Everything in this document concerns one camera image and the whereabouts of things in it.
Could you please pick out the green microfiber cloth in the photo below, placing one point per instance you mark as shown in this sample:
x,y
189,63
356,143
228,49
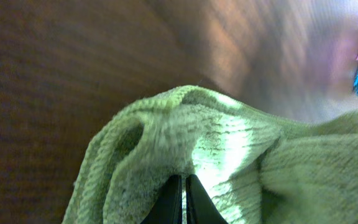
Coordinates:
x,y
256,167

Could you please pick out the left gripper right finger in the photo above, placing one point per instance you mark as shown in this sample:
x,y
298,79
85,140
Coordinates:
x,y
200,209

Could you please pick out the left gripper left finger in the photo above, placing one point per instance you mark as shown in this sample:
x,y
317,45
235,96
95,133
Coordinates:
x,y
168,207

